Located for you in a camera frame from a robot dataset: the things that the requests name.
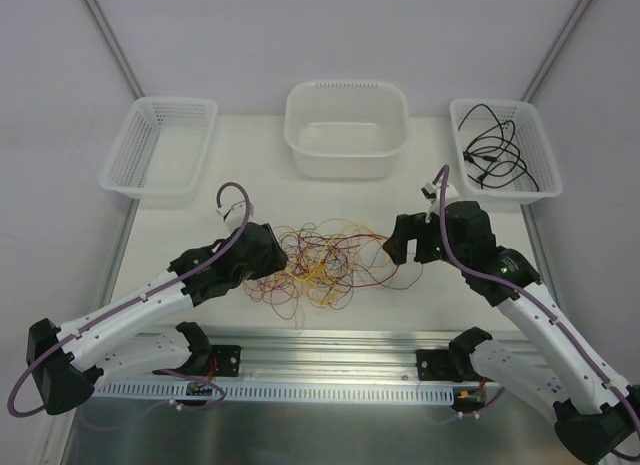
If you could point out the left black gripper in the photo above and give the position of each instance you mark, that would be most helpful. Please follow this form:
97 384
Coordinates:
270 250

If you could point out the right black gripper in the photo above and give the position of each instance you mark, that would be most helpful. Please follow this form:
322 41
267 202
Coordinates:
417 235

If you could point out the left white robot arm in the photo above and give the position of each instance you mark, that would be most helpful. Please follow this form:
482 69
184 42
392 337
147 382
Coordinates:
69 362

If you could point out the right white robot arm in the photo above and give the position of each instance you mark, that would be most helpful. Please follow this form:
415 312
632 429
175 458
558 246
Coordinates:
592 408

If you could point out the right white perforated basket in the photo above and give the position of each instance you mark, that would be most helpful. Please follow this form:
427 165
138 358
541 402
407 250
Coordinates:
503 151

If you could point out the white perforated basket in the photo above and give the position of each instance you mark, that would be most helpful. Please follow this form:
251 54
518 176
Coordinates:
161 148
503 151

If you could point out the left white perforated basket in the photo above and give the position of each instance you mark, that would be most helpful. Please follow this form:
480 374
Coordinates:
161 148

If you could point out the white centre plastic tub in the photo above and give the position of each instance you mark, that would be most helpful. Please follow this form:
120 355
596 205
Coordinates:
352 130

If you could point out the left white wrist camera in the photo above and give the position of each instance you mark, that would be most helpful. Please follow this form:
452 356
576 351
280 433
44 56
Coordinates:
234 214

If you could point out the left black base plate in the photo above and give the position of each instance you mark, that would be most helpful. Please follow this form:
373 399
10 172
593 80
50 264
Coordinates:
222 361

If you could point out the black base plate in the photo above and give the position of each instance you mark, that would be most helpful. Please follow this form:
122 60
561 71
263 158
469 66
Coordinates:
444 365
222 361

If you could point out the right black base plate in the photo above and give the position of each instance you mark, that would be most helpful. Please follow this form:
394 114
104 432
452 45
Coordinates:
444 365

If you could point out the white slotted cable duct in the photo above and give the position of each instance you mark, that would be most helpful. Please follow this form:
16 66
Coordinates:
151 389

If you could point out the aluminium mounting rail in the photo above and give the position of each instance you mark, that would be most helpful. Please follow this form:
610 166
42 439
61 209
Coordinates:
320 357

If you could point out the right aluminium frame post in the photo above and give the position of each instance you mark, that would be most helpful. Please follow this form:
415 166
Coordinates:
553 54

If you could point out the aluminium frame post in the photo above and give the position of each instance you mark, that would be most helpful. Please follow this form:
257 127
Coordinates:
117 53
553 54

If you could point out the left aluminium frame post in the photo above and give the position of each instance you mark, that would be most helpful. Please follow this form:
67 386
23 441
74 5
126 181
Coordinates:
117 53

